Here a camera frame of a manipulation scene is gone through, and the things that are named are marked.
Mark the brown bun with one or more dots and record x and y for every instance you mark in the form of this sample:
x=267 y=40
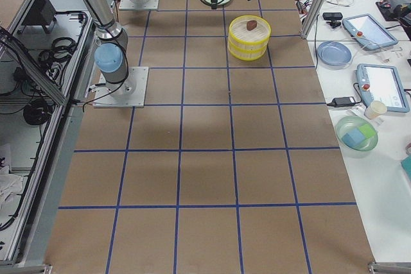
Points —
x=250 y=25

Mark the yellow steamer basket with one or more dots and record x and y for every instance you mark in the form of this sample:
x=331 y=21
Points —
x=246 y=54
x=241 y=37

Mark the black webcam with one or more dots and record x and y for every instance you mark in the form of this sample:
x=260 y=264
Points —
x=333 y=19

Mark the blue plate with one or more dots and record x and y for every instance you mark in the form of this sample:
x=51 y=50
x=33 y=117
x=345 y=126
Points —
x=334 y=54

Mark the teach pendant far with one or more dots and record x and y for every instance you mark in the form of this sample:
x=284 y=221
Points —
x=368 y=32

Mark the teach pendant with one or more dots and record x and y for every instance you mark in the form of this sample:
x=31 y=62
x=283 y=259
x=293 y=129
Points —
x=368 y=32
x=382 y=83

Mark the black power adapter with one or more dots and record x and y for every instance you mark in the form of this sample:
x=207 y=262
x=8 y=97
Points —
x=346 y=101

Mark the teach pendant near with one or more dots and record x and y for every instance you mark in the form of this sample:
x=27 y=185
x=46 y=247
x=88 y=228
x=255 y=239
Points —
x=382 y=83

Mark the white paper cup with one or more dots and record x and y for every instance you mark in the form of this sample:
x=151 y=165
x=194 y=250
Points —
x=375 y=109

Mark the green bowl with sponges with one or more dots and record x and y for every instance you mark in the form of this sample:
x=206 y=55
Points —
x=357 y=136

